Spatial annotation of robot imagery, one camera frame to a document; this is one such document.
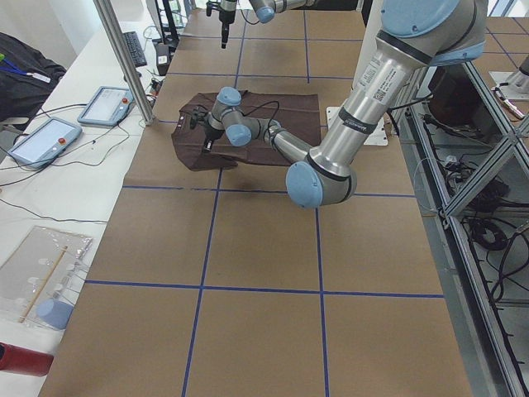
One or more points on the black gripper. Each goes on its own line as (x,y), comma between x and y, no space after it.
(226,16)
(212,135)

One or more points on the dark brown t-shirt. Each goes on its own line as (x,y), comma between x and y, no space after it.
(257,129)

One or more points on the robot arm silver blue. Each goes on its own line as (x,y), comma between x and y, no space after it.
(265,10)
(413,35)

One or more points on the black keyboard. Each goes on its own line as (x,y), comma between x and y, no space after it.
(134,48)

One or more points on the far teach pendant tablet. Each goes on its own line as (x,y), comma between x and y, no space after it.
(108,106)

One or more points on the teach pendant tablet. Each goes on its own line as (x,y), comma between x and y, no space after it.
(45,143)
(108,106)

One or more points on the near teach pendant tablet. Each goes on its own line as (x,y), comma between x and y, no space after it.
(45,143)

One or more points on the black backpack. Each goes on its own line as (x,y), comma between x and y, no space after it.
(27,78)

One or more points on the clear plastic tray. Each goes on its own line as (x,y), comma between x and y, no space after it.
(48,264)

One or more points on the blue plastic cup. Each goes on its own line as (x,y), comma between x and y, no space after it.
(54,312)

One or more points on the red bottle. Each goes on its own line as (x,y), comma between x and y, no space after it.
(22,361)

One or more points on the aluminium frame column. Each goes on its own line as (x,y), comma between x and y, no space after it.
(114,34)

